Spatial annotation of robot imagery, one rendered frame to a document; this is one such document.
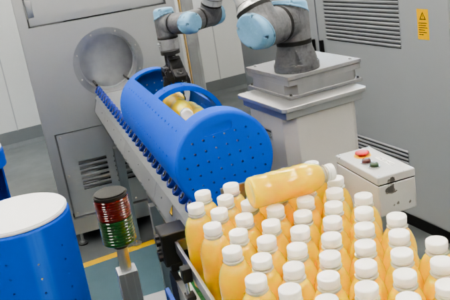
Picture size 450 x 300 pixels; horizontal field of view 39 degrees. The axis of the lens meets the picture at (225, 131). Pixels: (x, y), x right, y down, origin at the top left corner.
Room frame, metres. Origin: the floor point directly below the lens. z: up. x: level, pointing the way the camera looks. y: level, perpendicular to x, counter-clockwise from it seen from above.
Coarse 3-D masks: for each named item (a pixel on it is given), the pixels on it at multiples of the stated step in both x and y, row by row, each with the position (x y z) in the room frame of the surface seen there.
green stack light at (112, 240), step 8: (104, 224) 1.06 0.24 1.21; (112, 224) 1.06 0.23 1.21; (120, 224) 1.06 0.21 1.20; (128, 224) 1.07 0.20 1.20; (104, 232) 1.06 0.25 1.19; (112, 232) 1.06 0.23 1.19; (120, 232) 1.06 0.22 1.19; (128, 232) 1.07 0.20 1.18; (104, 240) 1.07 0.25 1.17; (112, 240) 1.06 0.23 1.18; (120, 240) 1.06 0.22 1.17; (128, 240) 1.07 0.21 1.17
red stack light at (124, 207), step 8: (120, 200) 1.07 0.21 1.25; (128, 200) 1.09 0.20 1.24; (96, 208) 1.07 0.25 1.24; (104, 208) 1.06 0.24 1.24; (112, 208) 1.06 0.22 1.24; (120, 208) 1.06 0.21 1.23; (128, 208) 1.08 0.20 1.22; (104, 216) 1.06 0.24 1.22; (112, 216) 1.06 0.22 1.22; (120, 216) 1.06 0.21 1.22; (128, 216) 1.07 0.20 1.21
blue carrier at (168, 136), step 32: (128, 96) 2.30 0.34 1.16; (160, 96) 2.00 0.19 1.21; (192, 96) 2.43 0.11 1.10; (160, 128) 1.80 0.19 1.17; (192, 128) 1.61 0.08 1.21; (224, 128) 1.64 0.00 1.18; (256, 128) 1.66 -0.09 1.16; (160, 160) 1.79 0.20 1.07; (192, 160) 1.60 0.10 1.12; (224, 160) 1.63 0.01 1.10; (256, 160) 1.65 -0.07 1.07; (192, 192) 1.60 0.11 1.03
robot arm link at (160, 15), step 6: (156, 12) 2.27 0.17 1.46; (162, 12) 2.26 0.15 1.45; (168, 12) 2.27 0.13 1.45; (156, 18) 2.27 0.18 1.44; (162, 18) 2.26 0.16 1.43; (156, 24) 2.28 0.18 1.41; (162, 24) 2.25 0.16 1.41; (156, 30) 2.29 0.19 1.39; (162, 30) 2.26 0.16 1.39; (162, 36) 2.27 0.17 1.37; (168, 36) 2.26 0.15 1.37; (174, 36) 2.27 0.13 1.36
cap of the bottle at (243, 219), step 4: (244, 212) 1.25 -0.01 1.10; (248, 212) 1.25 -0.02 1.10; (236, 216) 1.24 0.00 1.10; (240, 216) 1.24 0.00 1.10; (244, 216) 1.23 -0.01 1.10; (248, 216) 1.23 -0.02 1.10; (252, 216) 1.23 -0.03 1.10; (236, 220) 1.23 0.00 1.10; (240, 220) 1.22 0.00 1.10; (244, 220) 1.22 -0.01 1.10; (248, 220) 1.22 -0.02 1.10; (252, 220) 1.23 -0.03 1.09; (236, 224) 1.23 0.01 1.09; (240, 224) 1.22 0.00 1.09; (244, 224) 1.22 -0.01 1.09; (248, 224) 1.22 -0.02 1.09
